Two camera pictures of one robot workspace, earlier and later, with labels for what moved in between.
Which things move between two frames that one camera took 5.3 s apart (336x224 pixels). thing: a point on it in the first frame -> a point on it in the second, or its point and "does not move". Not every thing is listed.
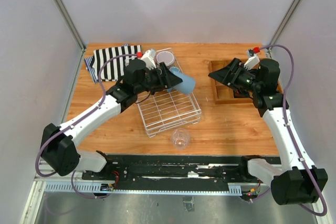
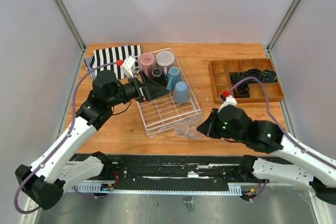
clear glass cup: [180, 138] -> [187, 128]
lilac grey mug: [166, 56] does not move
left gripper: [169, 80] -> [153, 90]
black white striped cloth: [113, 71] does not move
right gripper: [224, 76] -> [208, 127]
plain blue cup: [188, 85] -> [181, 93]
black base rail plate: [159, 169] does not move
